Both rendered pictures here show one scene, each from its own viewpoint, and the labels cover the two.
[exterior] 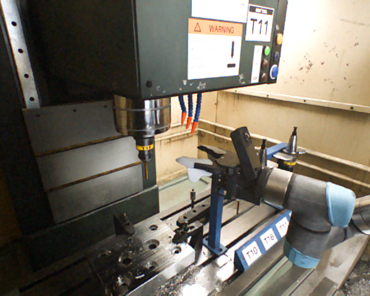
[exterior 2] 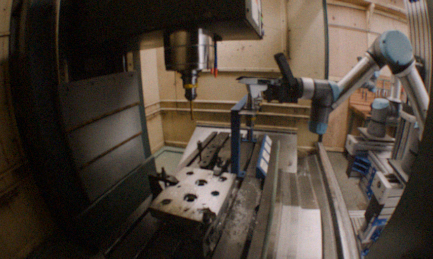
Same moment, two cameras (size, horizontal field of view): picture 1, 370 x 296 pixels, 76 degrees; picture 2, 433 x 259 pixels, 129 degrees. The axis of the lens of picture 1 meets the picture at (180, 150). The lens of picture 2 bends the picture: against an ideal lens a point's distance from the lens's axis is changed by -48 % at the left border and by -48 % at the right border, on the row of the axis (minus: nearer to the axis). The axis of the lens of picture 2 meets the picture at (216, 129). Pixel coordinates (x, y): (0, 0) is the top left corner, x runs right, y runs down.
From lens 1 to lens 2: 0.43 m
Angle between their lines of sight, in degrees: 30
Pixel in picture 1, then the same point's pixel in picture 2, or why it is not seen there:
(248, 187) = (288, 93)
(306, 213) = (324, 95)
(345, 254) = (292, 157)
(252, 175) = (293, 81)
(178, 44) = not seen: outside the picture
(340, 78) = (262, 53)
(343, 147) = not seen: hidden behind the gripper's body
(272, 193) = (307, 89)
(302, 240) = (323, 114)
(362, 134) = not seen: hidden behind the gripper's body
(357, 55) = (267, 41)
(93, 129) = (106, 102)
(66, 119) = (87, 93)
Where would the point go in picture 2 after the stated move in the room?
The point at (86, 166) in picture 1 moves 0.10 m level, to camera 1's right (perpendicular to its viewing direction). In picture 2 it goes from (102, 140) to (123, 135)
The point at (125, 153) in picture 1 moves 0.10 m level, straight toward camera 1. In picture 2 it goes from (129, 125) to (137, 129)
